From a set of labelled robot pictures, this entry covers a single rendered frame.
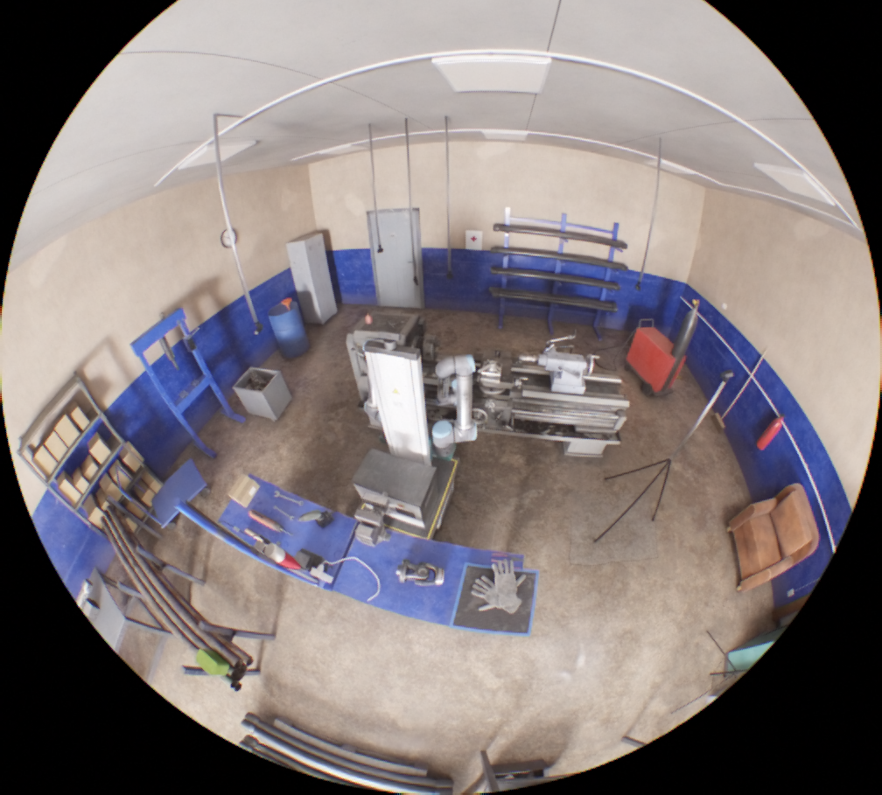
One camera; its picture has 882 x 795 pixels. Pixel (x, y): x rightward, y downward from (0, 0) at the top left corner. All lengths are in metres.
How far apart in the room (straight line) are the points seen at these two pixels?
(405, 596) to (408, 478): 0.86
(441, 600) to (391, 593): 0.29
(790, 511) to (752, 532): 0.52
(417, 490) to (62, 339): 4.14
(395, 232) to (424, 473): 4.63
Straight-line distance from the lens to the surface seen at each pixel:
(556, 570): 2.84
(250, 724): 3.15
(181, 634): 2.71
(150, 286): 4.35
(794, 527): 3.97
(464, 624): 1.40
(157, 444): 4.70
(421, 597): 1.81
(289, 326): 5.04
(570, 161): 5.35
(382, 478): 2.12
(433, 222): 5.47
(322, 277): 5.98
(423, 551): 1.86
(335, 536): 2.00
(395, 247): 5.78
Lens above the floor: 2.65
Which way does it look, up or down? 35 degrees down
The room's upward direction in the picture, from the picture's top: 2 degrees counter-clockwise
